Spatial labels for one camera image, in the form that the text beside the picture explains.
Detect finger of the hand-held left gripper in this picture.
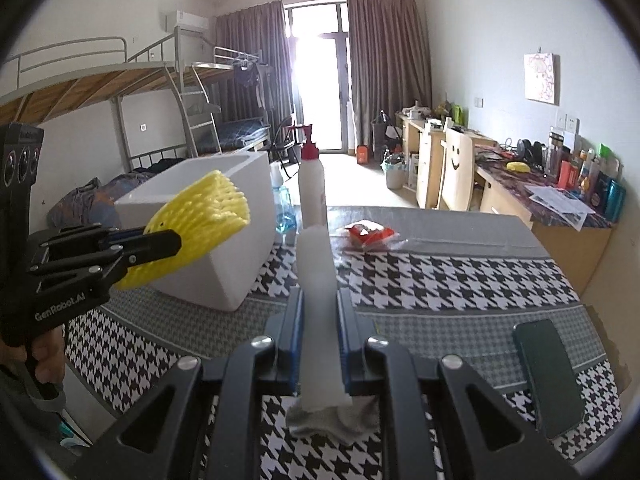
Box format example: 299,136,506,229
95,226,151,243
120,229,182,267

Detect small metal bunk bed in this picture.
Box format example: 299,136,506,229
192,45,273,156

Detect white air conditioner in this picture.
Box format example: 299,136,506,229
160,10,210,36

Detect hanging dark clothes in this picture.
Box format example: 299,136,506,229
232,57,268,108

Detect dark green phone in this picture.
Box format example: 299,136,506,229
512,317,586,442

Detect dark folded garment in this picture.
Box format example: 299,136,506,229
135,157,186,173

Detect wooden desk with patterned top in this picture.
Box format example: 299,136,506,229
472,145,613,296

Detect dark blue checked quilt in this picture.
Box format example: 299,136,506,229
217,117,268,151

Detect clear water tumbler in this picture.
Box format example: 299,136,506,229
547,131,563,176

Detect wall poster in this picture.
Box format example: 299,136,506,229
524,51,560,106

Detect yellow foam fruit net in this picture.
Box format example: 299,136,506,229
114,170,252,291

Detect black folding chair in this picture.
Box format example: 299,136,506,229
267,117,301,171

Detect person's left hand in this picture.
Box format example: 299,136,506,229
25,321,67,402

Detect grey sock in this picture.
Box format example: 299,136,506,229
286,394,382,443

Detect glass balcony door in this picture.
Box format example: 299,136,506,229
284,2,351,153

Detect metal bunk ladder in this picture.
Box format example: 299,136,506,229
170,27,223,156

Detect blue patterned quilt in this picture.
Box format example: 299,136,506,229
47,170,156,231

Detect blue spray bottle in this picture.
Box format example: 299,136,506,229
270,165,299,246

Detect printed papers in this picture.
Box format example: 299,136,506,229
524,184,596,231

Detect large metal bunk bed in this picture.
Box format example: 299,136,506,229
0,25,226,231

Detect white pump bottle red nozzle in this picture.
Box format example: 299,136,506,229
295,124,328,233

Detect red snack packet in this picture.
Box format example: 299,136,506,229
342,220,401,251

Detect black round object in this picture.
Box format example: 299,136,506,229
515,139,548,168

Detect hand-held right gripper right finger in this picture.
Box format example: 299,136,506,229
336,287,583,480

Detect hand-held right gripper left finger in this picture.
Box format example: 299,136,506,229
70,287,306,480

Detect cluttered wooden desk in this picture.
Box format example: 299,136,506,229
397,112,496,208

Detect black bag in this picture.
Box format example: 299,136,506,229
371,110,401,153

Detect white bucket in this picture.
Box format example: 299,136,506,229
382,152,407,190

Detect brown curtain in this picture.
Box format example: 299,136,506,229
216,0,296,133
346,0,433,153

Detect row of toiletry bottles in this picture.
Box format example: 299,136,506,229
557,142,627,221

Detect white foam box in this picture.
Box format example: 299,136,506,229
114,150,277,313

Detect wooden chair with smiley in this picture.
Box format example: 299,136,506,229
437,127,474,211

